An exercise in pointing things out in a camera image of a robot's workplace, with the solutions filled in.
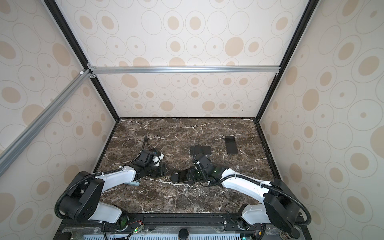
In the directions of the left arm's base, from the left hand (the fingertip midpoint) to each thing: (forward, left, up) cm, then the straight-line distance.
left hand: (173, 170), depth 87 cm
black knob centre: (-31, -8, +6) cm, 33 cm away
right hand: (-5, -8, +4) cm, 10 cm away
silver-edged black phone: (+22, -38, -7) cm, 45 cm away
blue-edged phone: (+17, -13, -5) cm, 22 cm away
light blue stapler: (-7, +22, -1) cm, 23 cm away
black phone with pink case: (-2, -1, -5) cm, 6 cm away
